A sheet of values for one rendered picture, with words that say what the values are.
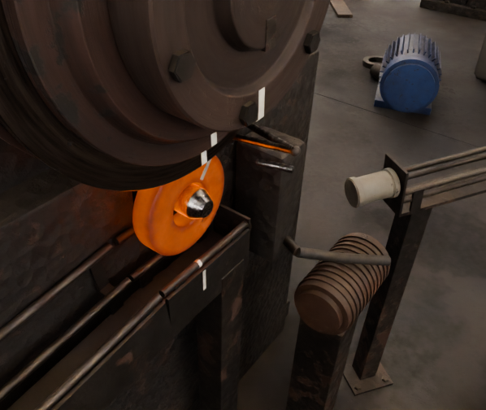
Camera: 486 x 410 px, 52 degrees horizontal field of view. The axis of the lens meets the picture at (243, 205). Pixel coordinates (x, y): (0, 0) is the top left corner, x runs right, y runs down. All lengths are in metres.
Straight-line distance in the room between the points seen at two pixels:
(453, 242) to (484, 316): 0.35
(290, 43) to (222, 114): 0.13
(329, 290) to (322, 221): 1.01
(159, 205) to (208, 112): 0.20
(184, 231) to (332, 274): 0.40
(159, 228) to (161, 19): 0.33
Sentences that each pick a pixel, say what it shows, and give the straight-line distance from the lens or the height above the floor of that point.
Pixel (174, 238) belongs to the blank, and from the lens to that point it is 0.68.
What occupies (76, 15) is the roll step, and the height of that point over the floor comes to 1.11.
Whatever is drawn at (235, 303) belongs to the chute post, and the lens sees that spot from 0.88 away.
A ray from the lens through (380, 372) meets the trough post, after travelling 1.53.
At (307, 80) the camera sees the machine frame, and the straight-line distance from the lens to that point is 1.02.
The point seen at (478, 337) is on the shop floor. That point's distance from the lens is 1.73.
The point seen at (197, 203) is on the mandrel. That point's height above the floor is 0.83.
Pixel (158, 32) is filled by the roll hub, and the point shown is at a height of 1.10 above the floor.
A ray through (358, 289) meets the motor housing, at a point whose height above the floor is 0.51.
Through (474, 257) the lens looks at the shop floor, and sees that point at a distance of 1.99.
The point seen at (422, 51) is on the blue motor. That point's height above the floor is 0.32.
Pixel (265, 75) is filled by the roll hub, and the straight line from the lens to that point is 0.53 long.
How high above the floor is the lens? 1.23
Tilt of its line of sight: 38 degrees down
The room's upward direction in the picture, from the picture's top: 2 degrees clockwise
